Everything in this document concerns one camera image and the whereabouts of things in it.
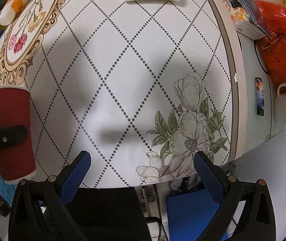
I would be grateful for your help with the blue blanket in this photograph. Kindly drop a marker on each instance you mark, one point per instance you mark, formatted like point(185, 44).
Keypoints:
point(7, 191)

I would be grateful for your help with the grey smartphone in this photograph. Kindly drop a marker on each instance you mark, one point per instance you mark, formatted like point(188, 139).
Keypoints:
point(255, 26)

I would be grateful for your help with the white diamond pattern tablecloth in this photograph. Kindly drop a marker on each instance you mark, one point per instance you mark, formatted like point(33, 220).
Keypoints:
point(141, 86)

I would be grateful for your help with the orange and white paper cup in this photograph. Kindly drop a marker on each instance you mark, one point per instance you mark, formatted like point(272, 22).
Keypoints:
point(10, 10)

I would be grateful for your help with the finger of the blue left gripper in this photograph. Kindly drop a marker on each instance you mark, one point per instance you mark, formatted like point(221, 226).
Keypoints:
point(12, 136)

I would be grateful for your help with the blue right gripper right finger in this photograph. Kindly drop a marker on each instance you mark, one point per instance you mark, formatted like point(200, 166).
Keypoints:
point(211, 176)

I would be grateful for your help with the red ribbed paper cup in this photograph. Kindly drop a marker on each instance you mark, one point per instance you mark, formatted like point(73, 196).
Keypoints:
point(16, 162)

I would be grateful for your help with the orange plastic bag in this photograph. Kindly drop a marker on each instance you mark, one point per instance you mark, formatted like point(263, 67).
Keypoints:
point(273, 50)

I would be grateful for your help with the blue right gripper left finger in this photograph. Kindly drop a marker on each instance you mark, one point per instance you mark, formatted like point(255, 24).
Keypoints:
point(72, 176)

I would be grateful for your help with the small dark lighter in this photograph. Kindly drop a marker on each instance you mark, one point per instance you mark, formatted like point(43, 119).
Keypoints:
point(260, 96)

